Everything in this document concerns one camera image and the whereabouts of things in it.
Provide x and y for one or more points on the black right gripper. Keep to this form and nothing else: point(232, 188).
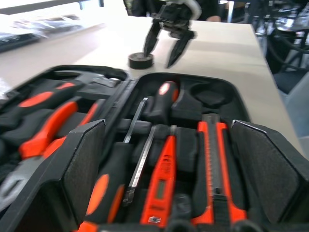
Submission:
point(175, 20)

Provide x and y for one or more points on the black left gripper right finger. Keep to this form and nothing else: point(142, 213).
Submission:
point(272, 174)

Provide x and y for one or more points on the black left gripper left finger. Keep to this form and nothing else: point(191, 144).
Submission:
point(72, 174)

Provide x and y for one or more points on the black electrical tape roll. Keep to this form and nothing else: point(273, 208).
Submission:
point(138, 62)

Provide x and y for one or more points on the black orange Phillips screwdriver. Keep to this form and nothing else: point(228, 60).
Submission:
point(164, 101)

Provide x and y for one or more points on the black tool case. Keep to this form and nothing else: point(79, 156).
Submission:
point(212, 96)

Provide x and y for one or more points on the black orange flathead screwdriver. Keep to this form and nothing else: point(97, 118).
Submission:
point(108, 169)

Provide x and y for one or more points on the silver adjustable wrench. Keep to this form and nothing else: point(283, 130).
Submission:
point(14, 178)

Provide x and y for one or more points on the orange black utility knife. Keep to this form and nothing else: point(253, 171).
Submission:
point(204, 149)

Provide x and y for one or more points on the orange voltage tester pen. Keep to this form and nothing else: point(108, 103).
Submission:
point(164, 169)

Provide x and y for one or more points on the black office chair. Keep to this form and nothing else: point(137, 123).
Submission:
point(289, 48)

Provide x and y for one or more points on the dark keyboard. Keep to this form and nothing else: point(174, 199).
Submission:
point(14, 42)

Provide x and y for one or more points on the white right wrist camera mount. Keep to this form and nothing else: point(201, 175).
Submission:
point(195, 8)

